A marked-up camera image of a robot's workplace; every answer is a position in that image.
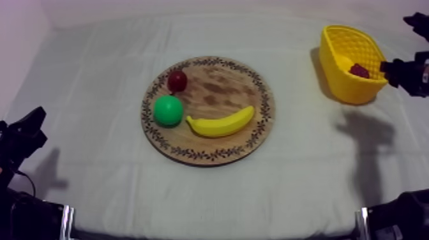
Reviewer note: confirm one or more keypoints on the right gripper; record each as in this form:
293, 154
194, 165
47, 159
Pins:
410, 75

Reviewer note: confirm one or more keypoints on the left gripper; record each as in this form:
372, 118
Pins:
20, 137

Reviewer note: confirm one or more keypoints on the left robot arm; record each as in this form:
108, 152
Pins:
27, 219

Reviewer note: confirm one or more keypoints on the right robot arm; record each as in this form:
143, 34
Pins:
402, 214

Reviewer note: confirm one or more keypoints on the yellow plastic basket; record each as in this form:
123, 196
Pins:
348, 87

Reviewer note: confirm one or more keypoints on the round wooden board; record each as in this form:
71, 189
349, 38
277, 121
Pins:
214, 147

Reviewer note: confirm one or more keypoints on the silver metal bar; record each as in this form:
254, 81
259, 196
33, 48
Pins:
67, 222
362, 224

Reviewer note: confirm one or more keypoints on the green toy pear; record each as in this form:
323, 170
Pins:
168, 110

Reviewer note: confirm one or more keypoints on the small red fruit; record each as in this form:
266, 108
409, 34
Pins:
177, 81

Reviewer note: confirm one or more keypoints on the yellow toy banana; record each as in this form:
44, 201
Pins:
221, 126

